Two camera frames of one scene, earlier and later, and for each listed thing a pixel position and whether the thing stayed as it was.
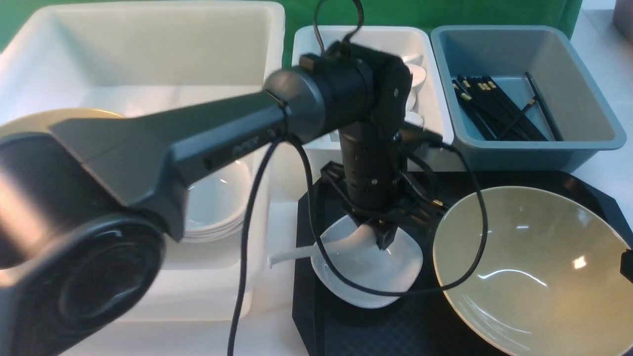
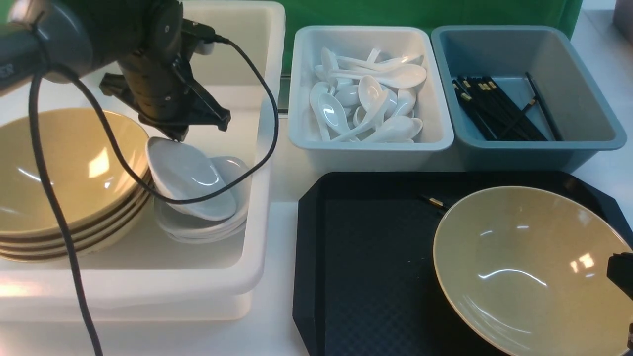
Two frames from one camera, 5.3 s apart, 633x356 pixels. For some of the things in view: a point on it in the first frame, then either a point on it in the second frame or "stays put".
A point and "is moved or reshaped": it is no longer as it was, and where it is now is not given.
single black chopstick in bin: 557,136 stays put
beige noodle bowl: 550,283 stays put
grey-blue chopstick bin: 557,61 stays put
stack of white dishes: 217,205 stays put
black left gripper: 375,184 -> 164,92
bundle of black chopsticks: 494,111 stays put
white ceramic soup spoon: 360,238 is moved or reshaped
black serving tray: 418,321 stays put
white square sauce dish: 395,268 -> 180,171
